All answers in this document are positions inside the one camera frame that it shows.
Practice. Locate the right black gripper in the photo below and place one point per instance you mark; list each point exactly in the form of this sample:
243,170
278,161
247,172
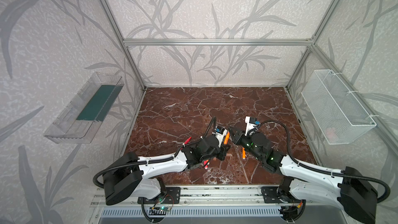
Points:
241,140

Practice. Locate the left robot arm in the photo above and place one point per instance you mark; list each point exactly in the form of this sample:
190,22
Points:
132,175

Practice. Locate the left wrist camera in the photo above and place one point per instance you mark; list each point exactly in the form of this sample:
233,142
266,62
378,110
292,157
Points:
220,133

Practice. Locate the clear plastic wall bin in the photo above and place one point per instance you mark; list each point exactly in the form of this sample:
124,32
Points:
80,121

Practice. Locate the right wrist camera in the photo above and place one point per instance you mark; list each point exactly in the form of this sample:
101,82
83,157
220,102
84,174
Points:
252,125

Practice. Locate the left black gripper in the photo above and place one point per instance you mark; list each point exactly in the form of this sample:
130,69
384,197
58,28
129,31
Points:
222,147

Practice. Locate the green circuit board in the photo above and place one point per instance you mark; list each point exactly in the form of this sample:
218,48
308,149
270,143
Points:
160,211

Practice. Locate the orange highlighter pen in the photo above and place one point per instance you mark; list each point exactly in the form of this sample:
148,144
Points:
243,154
226,139

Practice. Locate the white wire mesh basket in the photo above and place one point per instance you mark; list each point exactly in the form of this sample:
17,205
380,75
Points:
340,116

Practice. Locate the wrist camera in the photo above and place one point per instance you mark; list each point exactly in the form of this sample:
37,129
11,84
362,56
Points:
220,133
252,125

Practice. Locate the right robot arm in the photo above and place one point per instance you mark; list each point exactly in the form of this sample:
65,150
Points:
346,189

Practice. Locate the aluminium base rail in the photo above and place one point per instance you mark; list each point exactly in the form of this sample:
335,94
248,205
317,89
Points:
250,195

